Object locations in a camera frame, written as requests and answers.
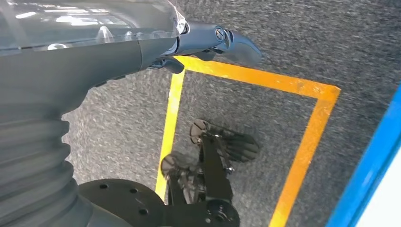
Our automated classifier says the black round robot plate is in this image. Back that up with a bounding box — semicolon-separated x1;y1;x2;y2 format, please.
78;178;168;227

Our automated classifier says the yellow floor tape square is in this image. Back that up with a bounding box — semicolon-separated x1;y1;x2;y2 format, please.
155;55;341;227

